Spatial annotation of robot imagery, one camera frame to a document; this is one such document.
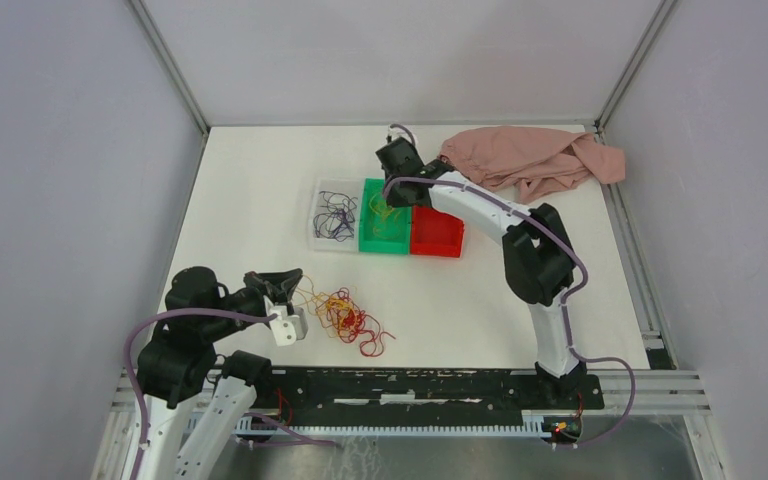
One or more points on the clear plastic bin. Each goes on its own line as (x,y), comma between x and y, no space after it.
(334,215)

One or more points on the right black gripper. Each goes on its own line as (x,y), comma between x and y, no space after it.
(395,200)

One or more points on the pink cloth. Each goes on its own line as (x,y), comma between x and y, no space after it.
(535,161)

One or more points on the white slotted cable duct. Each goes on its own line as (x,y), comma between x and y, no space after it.
(528,429)

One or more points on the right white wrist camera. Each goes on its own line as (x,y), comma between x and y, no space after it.
(396,138)

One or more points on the red plastic bin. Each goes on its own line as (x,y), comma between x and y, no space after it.
(435,234)

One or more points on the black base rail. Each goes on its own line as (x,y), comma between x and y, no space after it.
(270,399)

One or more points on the aluminium frame rail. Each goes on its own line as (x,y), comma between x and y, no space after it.
(603,392)

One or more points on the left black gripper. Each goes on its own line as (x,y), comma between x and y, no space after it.
(269,283)

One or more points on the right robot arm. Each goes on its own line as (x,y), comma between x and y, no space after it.
(537,253)

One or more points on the right controller board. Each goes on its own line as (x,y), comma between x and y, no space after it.
(568,430)

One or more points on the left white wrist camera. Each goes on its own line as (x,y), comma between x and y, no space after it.
(287,323)

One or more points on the green plastic bin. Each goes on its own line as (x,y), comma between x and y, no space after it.
(382,228)

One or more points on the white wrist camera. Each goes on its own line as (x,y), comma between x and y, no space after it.
(396,138)
(287,323)

